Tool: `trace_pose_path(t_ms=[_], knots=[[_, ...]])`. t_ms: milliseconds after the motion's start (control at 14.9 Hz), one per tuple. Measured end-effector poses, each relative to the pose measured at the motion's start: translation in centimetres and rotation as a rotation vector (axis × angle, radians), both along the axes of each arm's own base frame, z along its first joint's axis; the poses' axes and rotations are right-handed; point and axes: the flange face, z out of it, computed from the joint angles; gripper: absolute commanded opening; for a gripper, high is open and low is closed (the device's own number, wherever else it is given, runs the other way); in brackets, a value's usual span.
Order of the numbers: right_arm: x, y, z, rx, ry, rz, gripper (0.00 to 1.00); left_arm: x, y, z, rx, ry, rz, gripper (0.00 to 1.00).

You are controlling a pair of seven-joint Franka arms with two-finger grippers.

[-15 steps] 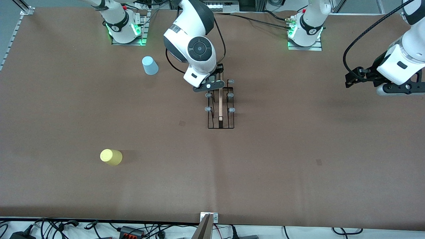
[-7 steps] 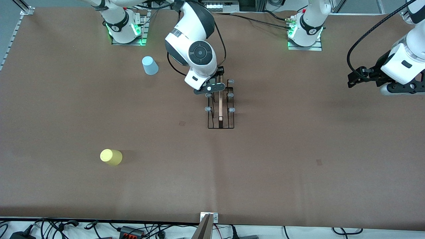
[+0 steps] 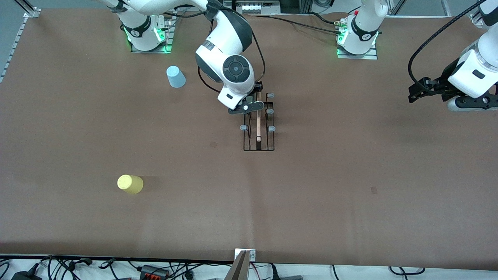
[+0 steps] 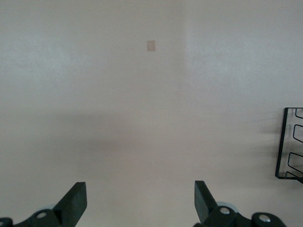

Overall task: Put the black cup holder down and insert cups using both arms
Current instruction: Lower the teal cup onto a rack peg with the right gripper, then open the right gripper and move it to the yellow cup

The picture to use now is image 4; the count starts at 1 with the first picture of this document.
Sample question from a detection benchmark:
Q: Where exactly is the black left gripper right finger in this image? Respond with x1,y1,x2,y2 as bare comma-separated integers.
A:
194,181,285,227

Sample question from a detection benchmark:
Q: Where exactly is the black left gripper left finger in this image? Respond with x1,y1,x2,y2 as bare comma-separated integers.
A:
0,181,88,227

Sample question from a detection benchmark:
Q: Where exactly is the black wire cup holder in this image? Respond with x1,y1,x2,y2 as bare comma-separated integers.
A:
275,107,303,184

